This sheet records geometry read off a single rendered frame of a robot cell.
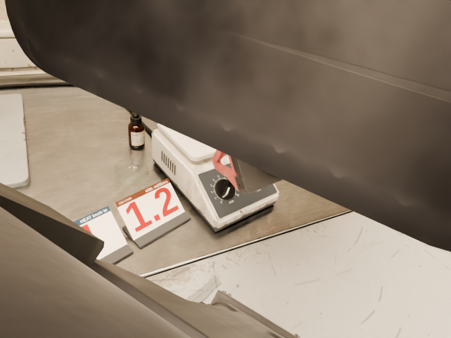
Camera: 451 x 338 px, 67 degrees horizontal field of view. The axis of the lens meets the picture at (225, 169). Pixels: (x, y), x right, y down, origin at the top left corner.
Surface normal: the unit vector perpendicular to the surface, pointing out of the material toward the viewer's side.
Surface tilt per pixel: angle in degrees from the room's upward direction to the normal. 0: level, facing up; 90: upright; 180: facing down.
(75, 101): 0
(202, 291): 0
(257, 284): 0
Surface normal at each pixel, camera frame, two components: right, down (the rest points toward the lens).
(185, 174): -0.79, 0.29
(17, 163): 0.13, -0.78
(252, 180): 0.53, -0.09
